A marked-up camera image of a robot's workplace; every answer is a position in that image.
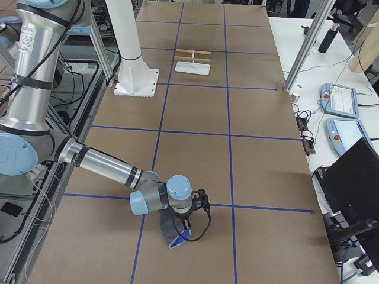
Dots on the teach pendant tablet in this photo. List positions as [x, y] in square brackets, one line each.
[339, 100]
[345, 132]

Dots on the upper teach pendant tablet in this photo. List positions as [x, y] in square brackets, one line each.
[339, 100]

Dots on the lower teach pendant tablet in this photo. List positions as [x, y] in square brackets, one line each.
[345, 132]

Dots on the aluminium frame post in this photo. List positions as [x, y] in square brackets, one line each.
[308, 43]

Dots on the white towel rack base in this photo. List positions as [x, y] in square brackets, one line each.
[193, 68]

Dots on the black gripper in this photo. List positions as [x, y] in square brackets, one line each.
[182, 216]

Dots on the grey and blue towel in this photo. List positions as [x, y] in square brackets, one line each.
[168, 222]

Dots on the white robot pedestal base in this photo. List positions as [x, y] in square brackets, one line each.
[135, 78]

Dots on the black water bottle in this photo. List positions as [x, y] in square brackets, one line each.
[329, 37]

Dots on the wooden rack rod far side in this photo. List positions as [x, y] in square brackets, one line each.
[193, 51]

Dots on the black laptop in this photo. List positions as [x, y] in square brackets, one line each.
[350, 185]

